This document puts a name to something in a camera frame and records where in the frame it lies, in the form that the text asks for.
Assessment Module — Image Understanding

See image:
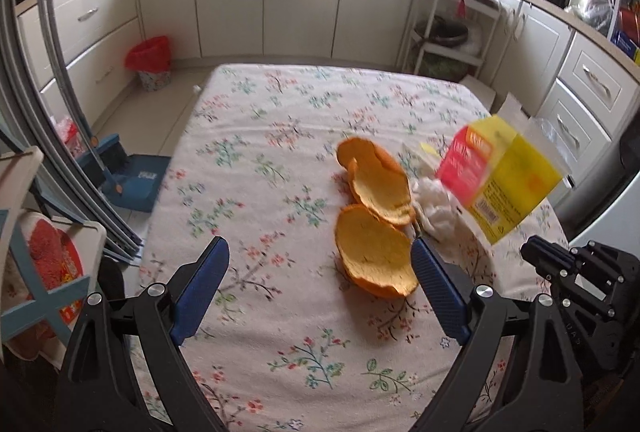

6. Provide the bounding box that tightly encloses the table with floral cloth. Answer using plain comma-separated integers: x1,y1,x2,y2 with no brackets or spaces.
127,62,571,432

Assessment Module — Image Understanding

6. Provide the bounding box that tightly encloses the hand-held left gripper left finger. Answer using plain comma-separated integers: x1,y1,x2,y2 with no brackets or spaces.
54,236,231,432

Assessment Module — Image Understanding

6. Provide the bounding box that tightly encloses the red patterned package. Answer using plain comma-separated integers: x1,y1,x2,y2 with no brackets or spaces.
27,217,86,328

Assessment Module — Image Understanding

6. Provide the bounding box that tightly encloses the white stool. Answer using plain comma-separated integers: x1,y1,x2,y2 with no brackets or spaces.
460,76,498,110

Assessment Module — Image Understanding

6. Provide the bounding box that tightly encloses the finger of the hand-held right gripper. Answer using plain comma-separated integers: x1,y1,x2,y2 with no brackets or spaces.
521,249,571,285
530,235,576,263

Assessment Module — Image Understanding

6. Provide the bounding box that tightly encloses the white drawer unit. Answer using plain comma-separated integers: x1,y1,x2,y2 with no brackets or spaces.
15,0,143,123

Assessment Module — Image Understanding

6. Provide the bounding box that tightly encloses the red white plastic bag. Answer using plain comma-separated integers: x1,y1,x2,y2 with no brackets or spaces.
52,118,88,159

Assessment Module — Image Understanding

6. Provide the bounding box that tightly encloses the white panelled drawer cabinet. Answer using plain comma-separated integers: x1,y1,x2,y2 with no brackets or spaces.
500,0,640,173

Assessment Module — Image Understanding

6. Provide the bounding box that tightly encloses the white trolley rack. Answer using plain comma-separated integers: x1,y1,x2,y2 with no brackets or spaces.
397,0,503,80

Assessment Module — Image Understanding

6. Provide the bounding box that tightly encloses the patterned bin with red bag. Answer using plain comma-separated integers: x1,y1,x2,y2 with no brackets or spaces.
125,36,173,92

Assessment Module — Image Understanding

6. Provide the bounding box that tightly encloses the grey sliding door frame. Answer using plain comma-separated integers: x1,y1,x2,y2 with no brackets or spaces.
0,0,148,263

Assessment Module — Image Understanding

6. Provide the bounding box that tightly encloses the large clear plastic bag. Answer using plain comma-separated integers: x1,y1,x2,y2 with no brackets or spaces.
575,0,621,33

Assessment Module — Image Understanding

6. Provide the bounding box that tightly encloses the orange peel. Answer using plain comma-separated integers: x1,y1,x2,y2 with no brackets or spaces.
334,203,421,300
336,137,417,227

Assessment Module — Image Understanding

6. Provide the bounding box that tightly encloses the blue and white shelf rack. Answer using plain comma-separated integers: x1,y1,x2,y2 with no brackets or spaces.
0,147,108,353

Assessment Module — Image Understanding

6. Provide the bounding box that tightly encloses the blue dustpan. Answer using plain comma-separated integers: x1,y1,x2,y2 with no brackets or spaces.
40,0,173,214

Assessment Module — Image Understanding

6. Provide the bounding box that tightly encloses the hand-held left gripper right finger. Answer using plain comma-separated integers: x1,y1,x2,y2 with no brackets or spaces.
410,237,586,432

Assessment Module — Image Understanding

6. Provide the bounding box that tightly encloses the red pot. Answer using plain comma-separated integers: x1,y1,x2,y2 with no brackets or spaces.
617,7,640,38

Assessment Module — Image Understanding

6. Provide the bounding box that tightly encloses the blue box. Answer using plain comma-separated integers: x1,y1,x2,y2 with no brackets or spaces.
611,29,640,58

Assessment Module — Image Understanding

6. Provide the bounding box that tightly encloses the yellow and red box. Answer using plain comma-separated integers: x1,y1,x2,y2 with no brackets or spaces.
434,114,566,247

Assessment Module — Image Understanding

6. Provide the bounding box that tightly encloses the black wok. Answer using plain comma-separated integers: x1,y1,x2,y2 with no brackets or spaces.
415,18,471,48

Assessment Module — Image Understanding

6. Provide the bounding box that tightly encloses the white tissue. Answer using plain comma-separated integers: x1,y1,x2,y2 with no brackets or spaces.
409,176,463,244

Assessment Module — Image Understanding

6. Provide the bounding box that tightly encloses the white refrigerator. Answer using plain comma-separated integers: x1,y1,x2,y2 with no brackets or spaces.
550,162,640,253

